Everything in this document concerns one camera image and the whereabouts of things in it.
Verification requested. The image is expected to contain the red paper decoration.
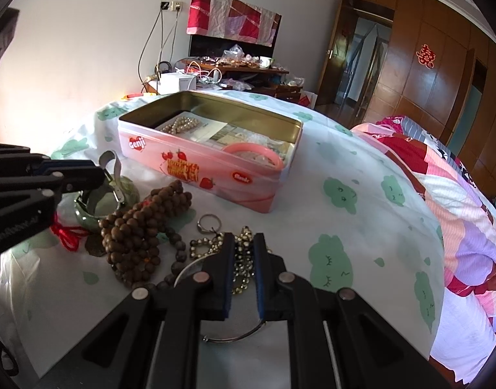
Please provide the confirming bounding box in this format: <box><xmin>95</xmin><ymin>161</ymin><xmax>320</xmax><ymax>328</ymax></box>
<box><xmin>416</xmin><ymin>44</ymin><xmax>439</xmax><ymax>67</ymax></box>

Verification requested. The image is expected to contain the white charger cable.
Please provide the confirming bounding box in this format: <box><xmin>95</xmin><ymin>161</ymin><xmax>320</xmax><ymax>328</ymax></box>
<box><xmin>187</xmin><ymin>61</ymin><xmax>222</xmax><ymax>84</ymax></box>

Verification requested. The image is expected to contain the pink plastic bangle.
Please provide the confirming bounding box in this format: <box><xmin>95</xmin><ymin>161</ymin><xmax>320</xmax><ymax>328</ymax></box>
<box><xmin>224</xmin><ymin>143</ymin><xmax>285</xmax><ymax>170</ymax></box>

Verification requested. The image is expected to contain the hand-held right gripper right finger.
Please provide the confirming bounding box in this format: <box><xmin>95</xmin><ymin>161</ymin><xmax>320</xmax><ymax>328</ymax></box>
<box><xmin>252</xmin><ymin>233</ymin><xmax>451</xmax><ymax>389</ymax></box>

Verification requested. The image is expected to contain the green jade bangle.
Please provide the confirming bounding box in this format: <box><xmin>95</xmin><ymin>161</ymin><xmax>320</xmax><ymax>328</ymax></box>
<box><xmin>72</xmin><ymin>176</ymin><xmax>141</xmax><ymax>233</ymax></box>

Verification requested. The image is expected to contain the white box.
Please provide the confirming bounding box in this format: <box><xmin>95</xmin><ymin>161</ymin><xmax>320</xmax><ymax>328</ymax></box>
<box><xmin>156</xmin><ymin>72</ymin><xmax>198</xmax><ymax>95</ymax></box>

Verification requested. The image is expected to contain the gold bead bracelet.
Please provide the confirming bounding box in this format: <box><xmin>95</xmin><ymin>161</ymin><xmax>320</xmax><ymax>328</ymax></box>
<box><xmin>231</xmin><ymin>227</ymin><xmax>257</xmax><ymax>296</ymax></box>

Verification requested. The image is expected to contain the colourful patchwork quilt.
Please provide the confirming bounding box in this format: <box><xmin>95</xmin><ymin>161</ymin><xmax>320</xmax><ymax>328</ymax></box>
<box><xmin>351</xmin><ymin>115</ymin><xmax>496</xmax><ymax>382</ymax></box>

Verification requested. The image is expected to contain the brown wooden bead mala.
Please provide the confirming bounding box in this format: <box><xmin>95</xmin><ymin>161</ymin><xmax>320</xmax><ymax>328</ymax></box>
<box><xmin>99</xmin><ymin>180</ymin><xmax>193</xmax><ymax>284</ymax></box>

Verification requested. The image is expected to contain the wooden door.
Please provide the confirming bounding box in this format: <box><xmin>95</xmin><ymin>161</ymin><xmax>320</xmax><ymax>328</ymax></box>
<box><xmin>317</xmin><ymin>0</ymin><xmax>394</xmax><ymax>126</ymax></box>

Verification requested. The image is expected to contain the crumpled clear plastic bag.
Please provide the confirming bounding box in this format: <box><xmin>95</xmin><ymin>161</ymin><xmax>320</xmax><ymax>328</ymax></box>
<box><xmin>221</xmin><ymin>77</ymin><xmax>252</xmax><ymax>91</ymax></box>

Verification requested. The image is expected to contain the wooden desk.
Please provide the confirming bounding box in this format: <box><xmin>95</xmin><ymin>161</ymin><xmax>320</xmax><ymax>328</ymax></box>
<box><xmin>143</xmin><ymin>59</ymin><xmax>303</xmax><ymax>104</ymax></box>

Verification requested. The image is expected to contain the silver metal ring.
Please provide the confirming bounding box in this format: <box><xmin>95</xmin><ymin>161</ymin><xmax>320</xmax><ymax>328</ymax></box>
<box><xmin>197</xmin><ymin>214</ymin><xmax>223</xmax><ymax>233</ymax></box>

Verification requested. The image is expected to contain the black television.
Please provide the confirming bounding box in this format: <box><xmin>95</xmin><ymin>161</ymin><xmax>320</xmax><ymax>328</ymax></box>
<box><xmin>189</xmin><ymin>32</ymin><xmax>278</xmax><ymax>59</ymax></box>

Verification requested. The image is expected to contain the red white patchwork cloth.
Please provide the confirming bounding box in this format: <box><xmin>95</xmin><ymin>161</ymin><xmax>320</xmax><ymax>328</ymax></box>
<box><xmin>186</xmin><ymin>0</ymin><xmax>282</xmax><ymax>47</ymax></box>

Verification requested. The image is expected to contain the small clear plastic bag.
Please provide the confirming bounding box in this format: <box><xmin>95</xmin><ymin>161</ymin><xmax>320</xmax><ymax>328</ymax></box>
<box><xmin>236</xmin><ymin>150</ymin><xmax>275</xmax><ymax>165</ymax></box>

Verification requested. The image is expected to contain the pink metal tin box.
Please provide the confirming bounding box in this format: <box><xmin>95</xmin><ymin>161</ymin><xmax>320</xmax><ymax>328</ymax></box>
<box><xmin>117</xmin><ymin>91</ymin><xmax>304</xmax><ymax>214</ymax></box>

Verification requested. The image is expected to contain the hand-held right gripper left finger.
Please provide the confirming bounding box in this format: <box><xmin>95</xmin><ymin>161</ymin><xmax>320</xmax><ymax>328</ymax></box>
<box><xmin>37</xmin><ymin>233</ymin><xmax>237</xmax><ymax>389</ymax></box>

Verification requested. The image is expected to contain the red cord seed pendant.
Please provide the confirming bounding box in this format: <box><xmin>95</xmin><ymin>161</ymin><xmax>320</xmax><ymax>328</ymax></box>
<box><xmin>49</xmin><ymin>221</ymin><xmax>109</xmax><ymax>258</ymax></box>

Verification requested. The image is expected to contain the dark cloth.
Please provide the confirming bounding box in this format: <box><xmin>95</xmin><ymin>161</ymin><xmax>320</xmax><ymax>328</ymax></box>
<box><xmin>0</xmin><ymin>6</ymin><xmax>21</xmax><ymax>79</ymax></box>

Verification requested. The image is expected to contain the pearl necklace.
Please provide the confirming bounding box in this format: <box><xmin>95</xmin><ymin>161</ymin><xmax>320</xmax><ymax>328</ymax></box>
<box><xmin>161</xmin><ymin>115</ymin><xmax>200</xmax><ymax>134</ymax></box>

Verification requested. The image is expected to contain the grey power cable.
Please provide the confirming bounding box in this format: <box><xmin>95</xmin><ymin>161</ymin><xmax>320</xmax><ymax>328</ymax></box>
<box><xmin>156</xmin><ymin>10</ymin><xmax>179</xmax><ymax>69</ymax></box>
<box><xmin>138</xmin><ymin>8</ymin><xmax>167</xmax><ymax>84</ymax></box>

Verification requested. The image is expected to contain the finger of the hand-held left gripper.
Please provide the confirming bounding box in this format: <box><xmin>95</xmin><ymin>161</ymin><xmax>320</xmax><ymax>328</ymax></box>
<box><xmin>0</xmin><ymin>143</ymin><xmax>99</xmax><ymax>190</ymax></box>
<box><xmin>0</xmin><ymin>167</ymin><xmax>108</xmax><ymax>261</ymax></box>

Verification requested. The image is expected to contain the wooden wardrobe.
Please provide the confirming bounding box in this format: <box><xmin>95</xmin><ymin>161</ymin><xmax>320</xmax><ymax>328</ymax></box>
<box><xmin>339</xmin><ymin>0</ymin><xmax>496</xmax><ymax>199</ymax></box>

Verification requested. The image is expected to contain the thin silver bangle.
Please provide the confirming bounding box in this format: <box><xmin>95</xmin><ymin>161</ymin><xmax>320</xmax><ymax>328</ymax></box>
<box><xmin>173</xmin><ymin>257</ymin><xmax>269</xmax><ymax>343</ymax></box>

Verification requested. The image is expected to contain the printed paper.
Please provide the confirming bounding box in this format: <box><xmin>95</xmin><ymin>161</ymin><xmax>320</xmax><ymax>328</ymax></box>
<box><xmin>207</xmin><ymin>124</ymin><xmax>273</xmax><ymax>150</ymax></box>

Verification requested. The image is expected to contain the white paper sheet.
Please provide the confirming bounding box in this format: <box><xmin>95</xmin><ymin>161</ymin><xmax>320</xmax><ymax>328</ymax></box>
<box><xmin>179</xmin><ymin>111</ymin><xmax>232</xmax><ymax>142</ymax></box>

